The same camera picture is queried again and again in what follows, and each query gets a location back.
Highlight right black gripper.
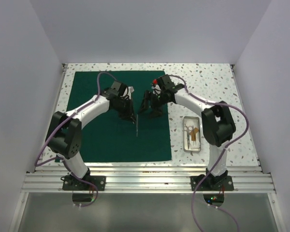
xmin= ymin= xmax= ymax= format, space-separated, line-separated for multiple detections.
xmin=138 ymin=89 xmax=170 ymax=119

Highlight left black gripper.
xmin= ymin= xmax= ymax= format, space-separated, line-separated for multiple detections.
xmin=113 ymin=97 xmax=136 ymax=122

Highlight silver scalpel handle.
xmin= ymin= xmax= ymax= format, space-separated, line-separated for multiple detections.
xmin=136 ymin=114 xmax=139 ymax=137

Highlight dark green surgical cloth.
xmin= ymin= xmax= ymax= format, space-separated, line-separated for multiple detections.
xmin=67 ymin=71 xmax=172 ymax=162

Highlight white gauze pad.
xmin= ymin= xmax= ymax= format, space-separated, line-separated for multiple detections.
xmin=184 ymin=119 xmax=201 ymax=150

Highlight silver surgical scissors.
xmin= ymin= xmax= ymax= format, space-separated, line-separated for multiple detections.
xmin=184 ymin=124 xmax=194 ymax=149

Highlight tan adhesive bandage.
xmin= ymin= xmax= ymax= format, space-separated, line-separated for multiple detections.
xmin=193 ymin=128 xmax=199 ymax=141
xmin=190 ymin=131 xmax=196 ymax=144

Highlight rectangular metal tray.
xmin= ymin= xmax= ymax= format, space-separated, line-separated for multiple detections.
xmin=183 ymin=116 xmax=201 ymax=153

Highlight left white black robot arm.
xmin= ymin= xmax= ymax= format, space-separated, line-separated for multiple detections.
xmin=45 ymin=81 xmax=136 ymax=190

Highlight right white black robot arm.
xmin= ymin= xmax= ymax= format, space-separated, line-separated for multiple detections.
xmin=138 ymin=74 xmax=236 ymax=190

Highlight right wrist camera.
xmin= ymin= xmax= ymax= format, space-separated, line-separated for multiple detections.
xmin=151 ymin=79 xmax=161 ymax=95

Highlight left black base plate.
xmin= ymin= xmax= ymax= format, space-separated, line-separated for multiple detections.
xmin=60 ymin=175 xmax=106 ymax=191

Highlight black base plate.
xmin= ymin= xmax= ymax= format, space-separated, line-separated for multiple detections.
xmin=190 ymin=174 xmax=234 ymax=191
xmin=60 ymin=175 xmax=106 ymax=191

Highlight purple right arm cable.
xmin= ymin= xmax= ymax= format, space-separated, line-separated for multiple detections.
xmin=169 ymin=74 xmax=251 ymax=232

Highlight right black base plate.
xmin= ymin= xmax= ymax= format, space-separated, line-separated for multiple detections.
xmin=190 ymin=174 xmax=234 ymax=191

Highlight aluminium rail frame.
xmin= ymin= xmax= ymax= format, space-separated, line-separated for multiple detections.
xmin=22 ymin=63 xmax=275 ymax=193

